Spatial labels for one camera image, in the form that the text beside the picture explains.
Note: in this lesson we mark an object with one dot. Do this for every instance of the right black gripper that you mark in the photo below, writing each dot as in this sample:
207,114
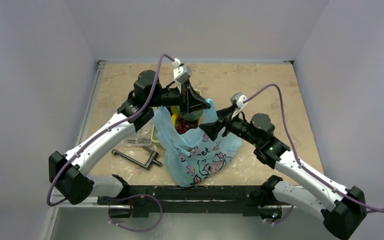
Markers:
228,119

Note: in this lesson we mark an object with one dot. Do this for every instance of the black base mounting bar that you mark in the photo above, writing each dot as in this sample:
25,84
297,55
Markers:
138,201

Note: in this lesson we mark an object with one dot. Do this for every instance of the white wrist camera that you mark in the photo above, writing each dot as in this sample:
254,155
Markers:
238,101
181,72

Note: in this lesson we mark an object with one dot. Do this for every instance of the green netted fake melon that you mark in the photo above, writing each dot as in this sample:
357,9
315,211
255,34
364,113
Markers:
192,116

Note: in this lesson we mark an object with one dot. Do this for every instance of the pale green plastic basket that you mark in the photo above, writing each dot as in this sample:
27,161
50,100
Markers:
154,138

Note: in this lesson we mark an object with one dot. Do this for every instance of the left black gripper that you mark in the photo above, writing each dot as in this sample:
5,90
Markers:
195,101

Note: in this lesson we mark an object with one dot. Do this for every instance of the yellow fake banana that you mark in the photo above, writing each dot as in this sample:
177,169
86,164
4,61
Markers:
175,117

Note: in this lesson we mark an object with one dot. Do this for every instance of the light blue plastic bag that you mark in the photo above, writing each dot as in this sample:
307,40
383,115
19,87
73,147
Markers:
192,157

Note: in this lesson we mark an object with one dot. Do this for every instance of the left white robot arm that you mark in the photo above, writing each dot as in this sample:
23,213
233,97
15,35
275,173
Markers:
69,172

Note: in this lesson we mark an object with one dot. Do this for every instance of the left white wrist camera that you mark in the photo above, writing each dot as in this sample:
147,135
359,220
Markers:
181,72

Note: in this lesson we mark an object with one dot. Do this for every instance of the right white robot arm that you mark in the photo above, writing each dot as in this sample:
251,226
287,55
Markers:
337,206

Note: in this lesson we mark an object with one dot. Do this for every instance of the dark red fake grapes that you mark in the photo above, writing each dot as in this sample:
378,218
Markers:
182,126

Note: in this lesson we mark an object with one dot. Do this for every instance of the clear plastic screw box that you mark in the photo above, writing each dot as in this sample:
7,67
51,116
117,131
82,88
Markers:
137,139

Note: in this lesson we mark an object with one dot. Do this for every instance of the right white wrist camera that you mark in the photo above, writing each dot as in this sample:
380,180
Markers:
238,101

